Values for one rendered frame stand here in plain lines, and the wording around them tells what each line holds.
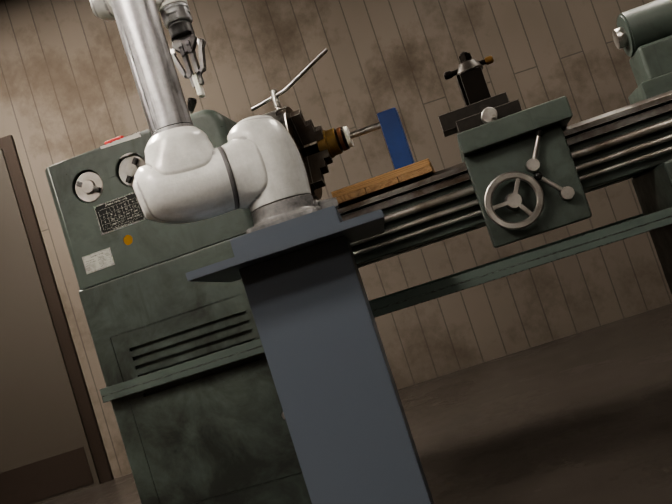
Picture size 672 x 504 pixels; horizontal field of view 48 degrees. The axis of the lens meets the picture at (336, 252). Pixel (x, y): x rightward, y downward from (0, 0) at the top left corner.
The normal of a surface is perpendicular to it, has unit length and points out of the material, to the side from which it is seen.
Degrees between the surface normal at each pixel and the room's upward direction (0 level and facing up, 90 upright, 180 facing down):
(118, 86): 90
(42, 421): 90
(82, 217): 90
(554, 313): 90
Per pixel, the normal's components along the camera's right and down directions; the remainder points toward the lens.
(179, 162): 0.15, -0.15
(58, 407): -0.07, -0.04
